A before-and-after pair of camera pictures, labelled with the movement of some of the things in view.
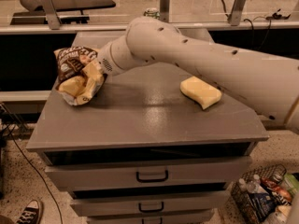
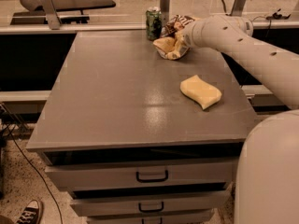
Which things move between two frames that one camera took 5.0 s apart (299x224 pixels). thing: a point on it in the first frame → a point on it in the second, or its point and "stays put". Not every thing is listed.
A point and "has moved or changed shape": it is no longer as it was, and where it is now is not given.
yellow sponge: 198,90 stays put
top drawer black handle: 159,179 stays put
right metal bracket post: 235,16 stays put
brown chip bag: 79,75 has moved or changed shape
